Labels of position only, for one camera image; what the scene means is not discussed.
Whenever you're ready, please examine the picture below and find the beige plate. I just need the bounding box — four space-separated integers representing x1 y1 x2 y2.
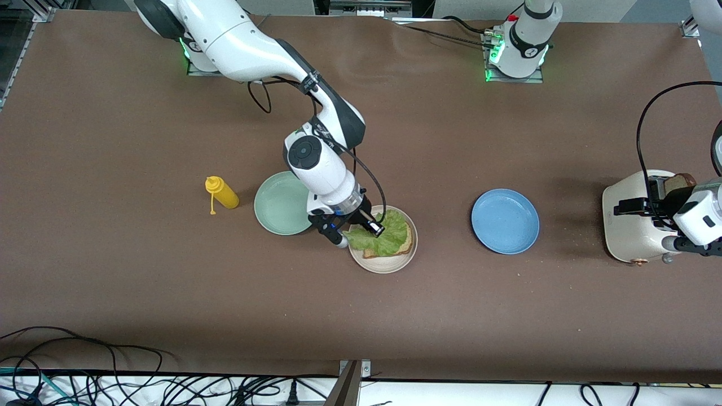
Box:
347 205 419 274

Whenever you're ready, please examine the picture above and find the blue plate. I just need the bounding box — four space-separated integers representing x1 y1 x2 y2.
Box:
471 188 540 255

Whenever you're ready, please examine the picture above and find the teal cable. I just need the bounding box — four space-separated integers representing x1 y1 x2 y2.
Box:
0 367 74 405

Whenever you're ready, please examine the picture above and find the yellow mustard squeeze bottle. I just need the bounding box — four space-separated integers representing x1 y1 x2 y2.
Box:
205 176 240 215

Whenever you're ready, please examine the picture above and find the green lettuce leaf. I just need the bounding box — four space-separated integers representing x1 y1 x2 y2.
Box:
342 209 410 257

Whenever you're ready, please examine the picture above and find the aluminium beam with bracket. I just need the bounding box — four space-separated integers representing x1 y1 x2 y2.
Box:
324 359 373 406

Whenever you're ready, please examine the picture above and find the grey metal frame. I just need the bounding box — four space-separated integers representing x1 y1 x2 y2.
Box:
329 0 413 17

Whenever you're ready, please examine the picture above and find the brown bread slice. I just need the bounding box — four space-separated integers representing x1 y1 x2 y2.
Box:
362 223 414 260
664 173 698 195

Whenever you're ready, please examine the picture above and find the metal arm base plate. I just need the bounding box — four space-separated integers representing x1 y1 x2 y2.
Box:
187 56 226 77
482 31 545 84

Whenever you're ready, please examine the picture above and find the cream white toaster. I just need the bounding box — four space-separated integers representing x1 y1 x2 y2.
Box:
602 169 694 266

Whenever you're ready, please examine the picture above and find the mint green plate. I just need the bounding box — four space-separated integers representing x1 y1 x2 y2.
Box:
254 171 316 236

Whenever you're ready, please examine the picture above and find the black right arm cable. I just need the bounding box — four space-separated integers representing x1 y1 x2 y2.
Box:
247 70 388 223

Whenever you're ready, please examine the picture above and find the black floor cable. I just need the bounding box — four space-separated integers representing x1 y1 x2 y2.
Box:
0 325 175 406

